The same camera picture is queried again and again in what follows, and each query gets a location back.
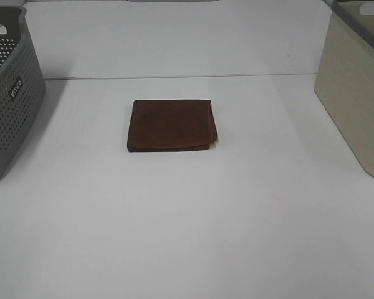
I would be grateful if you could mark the brown towel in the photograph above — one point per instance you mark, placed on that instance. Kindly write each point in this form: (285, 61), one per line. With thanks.
(171, 125)

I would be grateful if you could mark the beige plastic bin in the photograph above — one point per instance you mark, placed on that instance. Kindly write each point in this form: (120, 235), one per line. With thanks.
(345, 78)

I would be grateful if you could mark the grey perforated plastic basket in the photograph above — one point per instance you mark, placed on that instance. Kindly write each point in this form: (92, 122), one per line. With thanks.
(22, 87)

